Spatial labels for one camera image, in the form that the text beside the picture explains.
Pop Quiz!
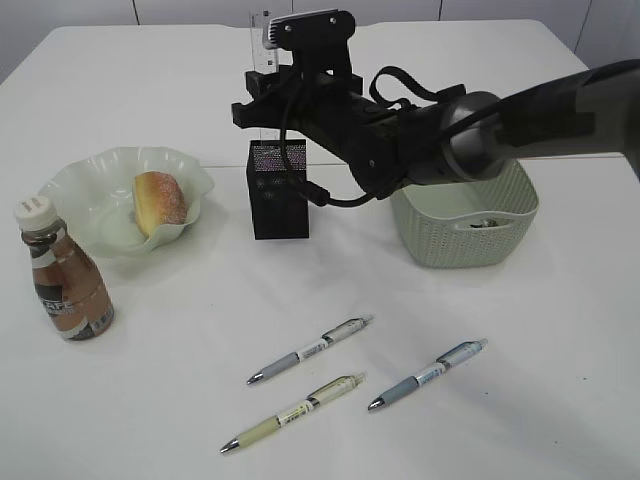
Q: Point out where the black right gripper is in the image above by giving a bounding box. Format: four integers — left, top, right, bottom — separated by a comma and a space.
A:
231, 65, 380, 150

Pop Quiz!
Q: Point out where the clear plastic ruler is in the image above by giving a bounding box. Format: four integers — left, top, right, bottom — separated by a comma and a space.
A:
250, 8, 279, 74

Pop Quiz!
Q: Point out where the bread roll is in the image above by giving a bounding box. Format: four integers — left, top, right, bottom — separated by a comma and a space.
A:
133, 171, 188, 237

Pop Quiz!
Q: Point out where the dark paper ball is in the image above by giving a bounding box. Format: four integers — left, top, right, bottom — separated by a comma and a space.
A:
470, 218, 503, 229

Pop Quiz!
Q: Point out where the grey grip pen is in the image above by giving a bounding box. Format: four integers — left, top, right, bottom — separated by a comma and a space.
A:
246, 315, 374, 385

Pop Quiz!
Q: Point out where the brown coffee drink bottle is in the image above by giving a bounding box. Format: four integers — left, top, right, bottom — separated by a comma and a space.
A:
14, 195, 114, 341

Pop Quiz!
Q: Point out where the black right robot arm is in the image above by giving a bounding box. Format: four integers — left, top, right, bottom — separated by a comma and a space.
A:
232, 60, 639, 199

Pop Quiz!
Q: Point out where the black mesh pen holder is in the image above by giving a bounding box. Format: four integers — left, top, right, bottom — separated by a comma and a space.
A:
246, 140, 309, 240

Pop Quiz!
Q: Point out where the green plastic basket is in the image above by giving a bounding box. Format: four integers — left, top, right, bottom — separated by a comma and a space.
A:
390, 162, 539, 269

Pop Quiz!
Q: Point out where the wavy green glass plate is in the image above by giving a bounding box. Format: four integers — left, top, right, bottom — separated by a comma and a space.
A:
40, 147, 214, 258

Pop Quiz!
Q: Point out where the blue clip pen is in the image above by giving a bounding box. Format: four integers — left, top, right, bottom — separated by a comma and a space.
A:
367, 338, 488, 412

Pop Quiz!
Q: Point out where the beige grip pen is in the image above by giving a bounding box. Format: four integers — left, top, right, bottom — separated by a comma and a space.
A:
220, 372, 366, 454

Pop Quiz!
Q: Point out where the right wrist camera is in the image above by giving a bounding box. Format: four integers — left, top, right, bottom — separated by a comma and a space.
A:
262, 9, 356, 79

